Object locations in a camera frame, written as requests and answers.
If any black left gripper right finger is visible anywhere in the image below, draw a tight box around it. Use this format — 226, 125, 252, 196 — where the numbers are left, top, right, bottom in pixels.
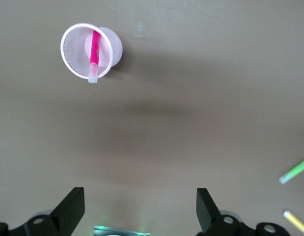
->
195, 187, 289, 236

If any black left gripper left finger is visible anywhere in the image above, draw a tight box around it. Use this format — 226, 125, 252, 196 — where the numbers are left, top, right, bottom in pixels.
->
0, 187, 85, 236

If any pink marker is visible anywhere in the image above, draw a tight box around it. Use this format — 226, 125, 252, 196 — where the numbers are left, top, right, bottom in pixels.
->
87, 30, 102, 85

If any yellow marker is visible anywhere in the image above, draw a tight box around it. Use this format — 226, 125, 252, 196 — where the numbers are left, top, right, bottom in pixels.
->
282, 209, 304, 236

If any green marker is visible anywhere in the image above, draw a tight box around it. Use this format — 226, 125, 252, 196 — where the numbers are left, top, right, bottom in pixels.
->
278, 155, 304, 185

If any translucent pink plastic cup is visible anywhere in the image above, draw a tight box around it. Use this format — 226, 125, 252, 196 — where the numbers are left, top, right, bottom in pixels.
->
60, 22, 124, 80

